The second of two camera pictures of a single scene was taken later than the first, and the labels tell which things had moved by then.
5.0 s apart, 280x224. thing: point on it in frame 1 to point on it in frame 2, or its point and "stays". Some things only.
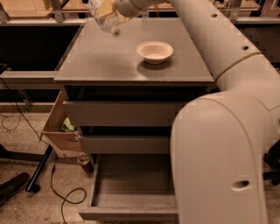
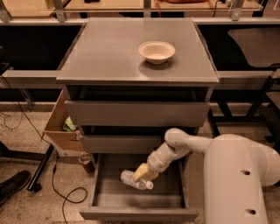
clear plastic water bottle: x=109 y=23 to x=128 y=177
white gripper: x=127 y=8 to x=155 y=164
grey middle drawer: x=124 y=144 stays
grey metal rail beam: x=29 y=80 stays
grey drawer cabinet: x=122 y=92 stays
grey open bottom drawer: x=132 y=188 stays
